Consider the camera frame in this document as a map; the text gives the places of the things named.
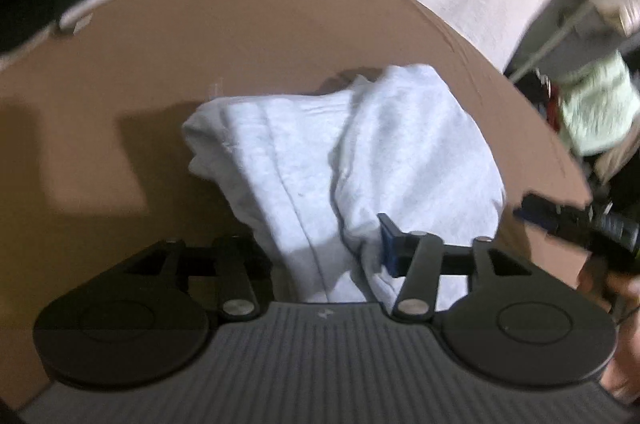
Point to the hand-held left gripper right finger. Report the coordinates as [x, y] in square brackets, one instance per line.
[391, 246]

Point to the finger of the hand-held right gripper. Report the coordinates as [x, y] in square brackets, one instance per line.
[555, 219]

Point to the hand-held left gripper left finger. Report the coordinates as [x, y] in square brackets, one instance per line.
[232, 264]

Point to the light grey shirt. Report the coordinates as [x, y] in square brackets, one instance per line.
[300, 154]

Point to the person's right forearm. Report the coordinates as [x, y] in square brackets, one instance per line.
[625, 374]

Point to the person's right hand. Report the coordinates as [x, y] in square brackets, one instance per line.
[620, 291]

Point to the light green cloth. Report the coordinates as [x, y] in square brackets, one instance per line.
[595, 109]

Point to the metal rack rod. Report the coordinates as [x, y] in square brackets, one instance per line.
[550, 41]

